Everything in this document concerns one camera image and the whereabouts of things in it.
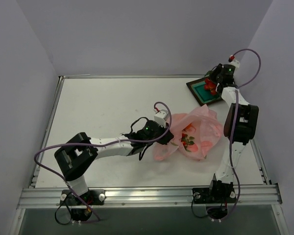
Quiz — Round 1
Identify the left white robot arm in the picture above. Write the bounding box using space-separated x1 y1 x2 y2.
54 120 174 196

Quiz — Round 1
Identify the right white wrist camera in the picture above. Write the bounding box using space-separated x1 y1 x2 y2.
228 55 240 70

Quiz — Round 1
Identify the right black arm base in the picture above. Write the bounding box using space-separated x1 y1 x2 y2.
191 180 241 223

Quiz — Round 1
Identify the aluminium front rail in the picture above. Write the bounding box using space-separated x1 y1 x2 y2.
17 185 282 209

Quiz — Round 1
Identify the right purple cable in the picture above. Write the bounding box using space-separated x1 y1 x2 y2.
205 48 262 216

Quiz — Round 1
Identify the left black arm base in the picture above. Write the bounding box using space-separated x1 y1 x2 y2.
54 189 106 226

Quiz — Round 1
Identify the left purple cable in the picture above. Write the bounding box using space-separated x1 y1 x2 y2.
33 101 173 225

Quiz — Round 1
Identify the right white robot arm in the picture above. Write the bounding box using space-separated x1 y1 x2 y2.
209 60 259 197

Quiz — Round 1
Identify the pink plastic bag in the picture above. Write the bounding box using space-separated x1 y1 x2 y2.
152 105 223 161

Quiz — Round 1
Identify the purple cable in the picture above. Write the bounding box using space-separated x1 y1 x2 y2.
205 48 262 216
33 101 173 225

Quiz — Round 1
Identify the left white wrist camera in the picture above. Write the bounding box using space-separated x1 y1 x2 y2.
154 110 169 128

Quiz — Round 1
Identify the red fake fruit bunch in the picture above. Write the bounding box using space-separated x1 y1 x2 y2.
204 78 217 95

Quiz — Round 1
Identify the brown teal square plate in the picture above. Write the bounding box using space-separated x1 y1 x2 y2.
186 78 222 106

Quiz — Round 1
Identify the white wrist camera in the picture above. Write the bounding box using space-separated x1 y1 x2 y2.
228 55 240 70
154 110 169 128

